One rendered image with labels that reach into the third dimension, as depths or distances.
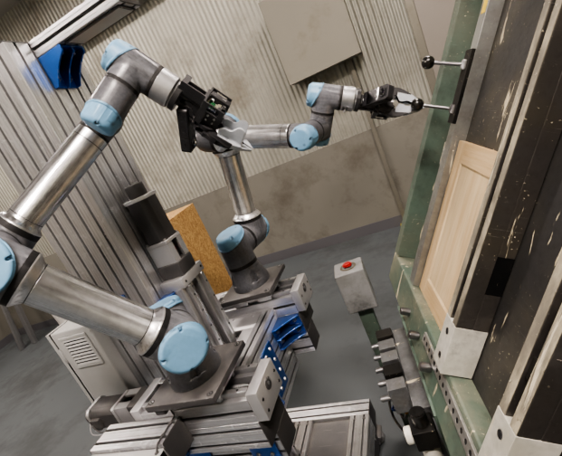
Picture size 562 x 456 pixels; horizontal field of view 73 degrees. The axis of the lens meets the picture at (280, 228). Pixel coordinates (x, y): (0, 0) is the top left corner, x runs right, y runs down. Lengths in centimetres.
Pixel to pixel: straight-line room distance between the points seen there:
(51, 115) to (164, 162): 370
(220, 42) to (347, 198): 211
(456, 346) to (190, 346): 59
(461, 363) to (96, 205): 103
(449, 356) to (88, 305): 78
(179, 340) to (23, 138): 74
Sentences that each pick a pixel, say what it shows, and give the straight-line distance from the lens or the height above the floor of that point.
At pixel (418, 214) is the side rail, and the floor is 104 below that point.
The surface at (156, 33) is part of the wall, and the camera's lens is 475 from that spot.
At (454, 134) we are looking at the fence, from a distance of 125.
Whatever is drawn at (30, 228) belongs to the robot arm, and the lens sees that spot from 99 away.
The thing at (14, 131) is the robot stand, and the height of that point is 183.
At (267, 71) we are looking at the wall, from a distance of 424.
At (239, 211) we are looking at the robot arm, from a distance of 151.
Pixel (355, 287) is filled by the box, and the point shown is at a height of 86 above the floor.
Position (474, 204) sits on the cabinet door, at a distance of 106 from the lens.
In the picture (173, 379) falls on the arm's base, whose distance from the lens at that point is 111.
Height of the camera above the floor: 158
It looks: 15 degrees down
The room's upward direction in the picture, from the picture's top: 24 degrees counter-clockwise
